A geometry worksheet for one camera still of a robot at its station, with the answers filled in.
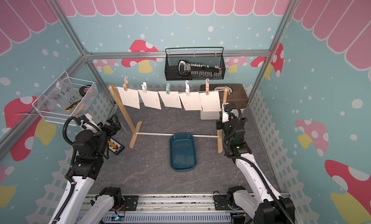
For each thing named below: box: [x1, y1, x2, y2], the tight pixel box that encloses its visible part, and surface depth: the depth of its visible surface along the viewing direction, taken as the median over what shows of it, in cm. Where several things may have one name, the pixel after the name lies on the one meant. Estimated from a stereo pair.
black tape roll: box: [78, 85, 91, 98], surface depth 82 cm
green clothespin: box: [165, 83, 171, 95], surface depth 62 cm
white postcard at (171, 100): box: [157, 91, 183, 109], surface depth 71 cm
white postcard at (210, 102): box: [199, 90, 222, 112], surface depth 67 cm
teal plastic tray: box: [169, 132, 198, 172], surface depth 96 cm
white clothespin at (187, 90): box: [185, 80, 191, 97], surface depth 64 cm
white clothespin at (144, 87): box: [141, 81, 148, 94], surface depth 64 cm
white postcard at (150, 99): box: [137, 89, 162, 110], surface depth 70 cm
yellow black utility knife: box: [64, 99, 82, 112], surface depth 68 cm
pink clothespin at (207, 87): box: [205, 78, 210, 96], surface depth 62 cm
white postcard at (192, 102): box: [178, 91, 203, 111], surface depth 70 cm
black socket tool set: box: [177, 60, 223, 77], surface depth 91 cm
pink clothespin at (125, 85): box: [123, 76, 129, 91], surface depth 64 cm
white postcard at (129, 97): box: [116, 86, 141, 110], surface depth 69 cm
